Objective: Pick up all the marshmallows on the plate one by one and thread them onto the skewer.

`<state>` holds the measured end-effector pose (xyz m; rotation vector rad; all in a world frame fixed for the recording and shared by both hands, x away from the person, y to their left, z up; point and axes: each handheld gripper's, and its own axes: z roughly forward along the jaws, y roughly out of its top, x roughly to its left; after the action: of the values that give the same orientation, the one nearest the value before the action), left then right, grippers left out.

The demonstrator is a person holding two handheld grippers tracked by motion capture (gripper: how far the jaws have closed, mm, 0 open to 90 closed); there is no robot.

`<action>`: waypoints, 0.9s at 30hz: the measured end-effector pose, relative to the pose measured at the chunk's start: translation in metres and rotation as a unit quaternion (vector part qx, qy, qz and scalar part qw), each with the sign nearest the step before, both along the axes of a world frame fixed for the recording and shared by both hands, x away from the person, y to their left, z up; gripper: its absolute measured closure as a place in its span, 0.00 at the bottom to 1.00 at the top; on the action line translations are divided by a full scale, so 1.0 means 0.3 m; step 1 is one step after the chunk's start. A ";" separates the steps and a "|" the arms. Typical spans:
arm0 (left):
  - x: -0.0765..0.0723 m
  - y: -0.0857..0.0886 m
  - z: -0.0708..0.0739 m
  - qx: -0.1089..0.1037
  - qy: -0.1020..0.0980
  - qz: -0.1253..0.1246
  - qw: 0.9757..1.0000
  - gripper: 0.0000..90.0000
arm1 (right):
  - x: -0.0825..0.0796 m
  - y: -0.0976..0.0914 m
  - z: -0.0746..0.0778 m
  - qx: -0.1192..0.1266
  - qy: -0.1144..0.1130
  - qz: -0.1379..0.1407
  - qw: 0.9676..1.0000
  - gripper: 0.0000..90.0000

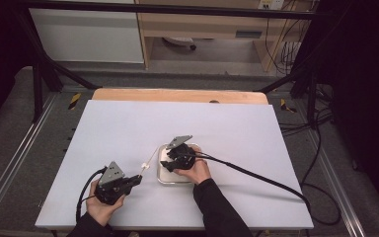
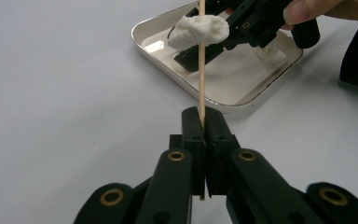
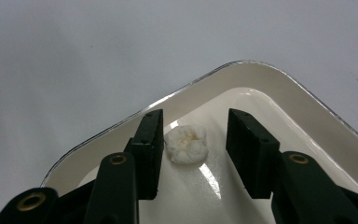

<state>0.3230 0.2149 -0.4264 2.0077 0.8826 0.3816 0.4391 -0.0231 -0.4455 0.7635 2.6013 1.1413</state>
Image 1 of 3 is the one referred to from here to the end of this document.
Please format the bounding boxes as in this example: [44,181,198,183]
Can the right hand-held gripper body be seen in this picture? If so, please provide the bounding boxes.
[166,134,196,171]

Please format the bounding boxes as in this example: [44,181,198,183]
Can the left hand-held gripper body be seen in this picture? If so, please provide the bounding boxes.
[93,160,136,205]

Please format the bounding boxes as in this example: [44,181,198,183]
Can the white rectangular tray gold rim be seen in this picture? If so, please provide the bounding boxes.
[156,142,201,186]

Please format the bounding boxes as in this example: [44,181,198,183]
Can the wooden skewer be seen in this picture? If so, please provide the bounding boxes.
[140,146,161,177]

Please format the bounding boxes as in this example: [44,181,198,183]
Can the person's right hand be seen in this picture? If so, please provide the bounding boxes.
[173,145,212,186]

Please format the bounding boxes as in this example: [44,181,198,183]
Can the person's left hand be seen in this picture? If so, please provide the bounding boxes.
[85,179,126,227]

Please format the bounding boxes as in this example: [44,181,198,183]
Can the white tabletop board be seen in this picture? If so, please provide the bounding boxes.
[34,99,315,231]

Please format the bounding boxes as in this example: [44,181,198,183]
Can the wooden table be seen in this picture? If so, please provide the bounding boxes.
[92,87,269,106]

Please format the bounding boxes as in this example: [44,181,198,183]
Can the chair base with caster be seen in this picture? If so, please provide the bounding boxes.
[162,37,197,51]

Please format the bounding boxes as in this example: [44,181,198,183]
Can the light wooden desk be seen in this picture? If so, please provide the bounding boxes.
[134,0,310,72]

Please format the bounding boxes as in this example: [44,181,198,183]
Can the white cabinet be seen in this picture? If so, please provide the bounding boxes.
[29,8,145,64]

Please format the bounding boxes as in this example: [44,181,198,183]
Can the white power strip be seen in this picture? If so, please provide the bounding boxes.
[258,0,285,10]

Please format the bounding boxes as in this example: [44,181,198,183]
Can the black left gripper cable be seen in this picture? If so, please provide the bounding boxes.
[75,166,108,225]

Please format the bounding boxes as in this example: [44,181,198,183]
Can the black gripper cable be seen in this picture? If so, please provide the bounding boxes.
[190,151,342,227]
[75,166,108,225]

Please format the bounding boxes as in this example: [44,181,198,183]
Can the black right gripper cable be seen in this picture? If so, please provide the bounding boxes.
[190,151,342,227]

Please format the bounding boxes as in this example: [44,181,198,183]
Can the aluminium floor rail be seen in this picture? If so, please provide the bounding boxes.
[0,95,57,225]
[305,131,366,237]

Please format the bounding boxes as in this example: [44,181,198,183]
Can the black floor cables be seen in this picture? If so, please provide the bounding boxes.
[277,85,335,136]

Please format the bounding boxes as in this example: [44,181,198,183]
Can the black metal frame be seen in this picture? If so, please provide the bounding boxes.
[13,0,320,129]

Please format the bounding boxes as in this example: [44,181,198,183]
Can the hanging black cables bundle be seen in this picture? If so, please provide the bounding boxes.
[265,0,310,75]

